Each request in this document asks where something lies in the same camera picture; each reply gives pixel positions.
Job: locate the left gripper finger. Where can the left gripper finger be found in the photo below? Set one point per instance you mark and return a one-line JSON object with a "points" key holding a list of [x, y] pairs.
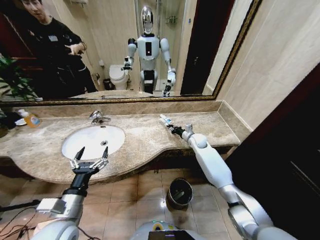
{"points": [[103, 159], [79, 158]]}

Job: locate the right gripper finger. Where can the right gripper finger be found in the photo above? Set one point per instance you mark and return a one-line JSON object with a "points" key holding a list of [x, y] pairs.
{"points": [[174, 130], [172, 125]]}

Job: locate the white blue toothpaste tube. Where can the white blue toothpaste tube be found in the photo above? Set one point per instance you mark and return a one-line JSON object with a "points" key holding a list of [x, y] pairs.
{"points": [[165, 119]]}

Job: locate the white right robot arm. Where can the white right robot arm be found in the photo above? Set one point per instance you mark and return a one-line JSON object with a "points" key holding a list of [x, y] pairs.
{"points": [[212, 162]]}

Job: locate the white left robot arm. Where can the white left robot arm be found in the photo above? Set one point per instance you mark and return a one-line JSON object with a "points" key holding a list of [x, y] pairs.
{"points": [[68, 207]]}

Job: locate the chrome sink drain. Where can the chrome sink drain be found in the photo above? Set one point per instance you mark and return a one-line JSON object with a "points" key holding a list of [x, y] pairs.
{"points": [[104, 143]]}

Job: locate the white oval sink basin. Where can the white oval sink basin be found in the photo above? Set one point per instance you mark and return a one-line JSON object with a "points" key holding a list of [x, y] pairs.
{"points": [[87, 140]]}

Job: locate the white trash piece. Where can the white trash piece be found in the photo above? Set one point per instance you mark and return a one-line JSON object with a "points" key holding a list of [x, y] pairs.
{"points": [[179, 194]]}

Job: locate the round dark trash bin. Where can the round dark trash bin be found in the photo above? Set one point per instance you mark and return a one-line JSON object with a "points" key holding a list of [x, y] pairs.
{"points": [[172, 201]]}

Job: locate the small black bin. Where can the small black bin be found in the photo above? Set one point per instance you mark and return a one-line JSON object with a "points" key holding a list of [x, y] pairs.
{"points": [[108, 84]]}

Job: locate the chrome faucet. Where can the chrome faucet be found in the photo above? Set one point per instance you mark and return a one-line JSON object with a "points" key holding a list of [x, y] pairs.
{"points": [[96, 117]]}

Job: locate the orange soap bottle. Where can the orange soap bottle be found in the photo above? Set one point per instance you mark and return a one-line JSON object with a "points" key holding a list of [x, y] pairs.
{"points": [[32, 120]]}

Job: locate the small white dish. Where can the small white dish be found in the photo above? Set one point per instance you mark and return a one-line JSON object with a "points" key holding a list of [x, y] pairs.
{"points": [[20, 122]]}

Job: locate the white toilet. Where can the white toilet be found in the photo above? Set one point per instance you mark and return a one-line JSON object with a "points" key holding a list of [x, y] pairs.
{"points": [[118, 75]]}

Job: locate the small black object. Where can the small black object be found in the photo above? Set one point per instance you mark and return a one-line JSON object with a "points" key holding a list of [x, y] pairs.
{"points": [[8, 120]]}

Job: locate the green potted plant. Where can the green potted plant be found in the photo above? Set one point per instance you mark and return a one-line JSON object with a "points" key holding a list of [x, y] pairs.
{"points": [[15, 80]]}

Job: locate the dark wooden door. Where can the dark wooden door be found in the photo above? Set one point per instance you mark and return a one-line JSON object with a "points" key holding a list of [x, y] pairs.
{"points": [[280, 162]]}

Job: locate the person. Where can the person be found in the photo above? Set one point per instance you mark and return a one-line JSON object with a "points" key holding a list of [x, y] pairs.
{"points": [[57, 50]]}

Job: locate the gilt framed wall mirror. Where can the gilt framed wall mirror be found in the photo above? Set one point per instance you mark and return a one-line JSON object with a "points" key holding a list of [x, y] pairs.
{"points": [[112, 37]]}

